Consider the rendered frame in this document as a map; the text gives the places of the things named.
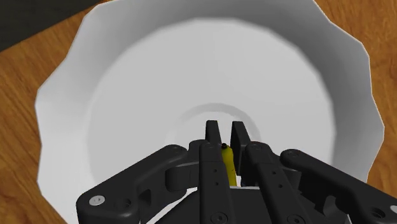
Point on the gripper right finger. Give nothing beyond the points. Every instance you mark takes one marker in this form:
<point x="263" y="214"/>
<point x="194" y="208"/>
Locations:
<point x="273" y="176"/>

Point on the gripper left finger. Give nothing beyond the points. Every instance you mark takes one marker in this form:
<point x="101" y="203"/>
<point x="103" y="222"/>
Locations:
<point x="214" y="173"/>

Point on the yellow banana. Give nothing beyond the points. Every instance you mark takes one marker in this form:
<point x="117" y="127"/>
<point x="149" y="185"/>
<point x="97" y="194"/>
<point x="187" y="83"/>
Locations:
<point x="229" y="164"/>

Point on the white scalloped bowl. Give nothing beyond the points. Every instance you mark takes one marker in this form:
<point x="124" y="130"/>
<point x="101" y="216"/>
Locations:
<point x="198" y="68"/>

